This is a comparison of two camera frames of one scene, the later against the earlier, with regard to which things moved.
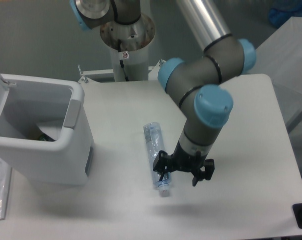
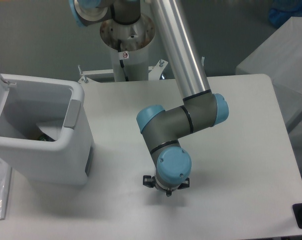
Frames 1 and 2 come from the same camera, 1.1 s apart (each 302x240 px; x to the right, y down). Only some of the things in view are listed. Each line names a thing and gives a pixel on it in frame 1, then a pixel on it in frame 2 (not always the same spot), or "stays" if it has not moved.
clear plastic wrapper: x=53 y=129 stays
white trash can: x=41 y=129 stays
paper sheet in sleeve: x=1 y=175 stays
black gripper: x=182 y=161 -> x=150 y=181
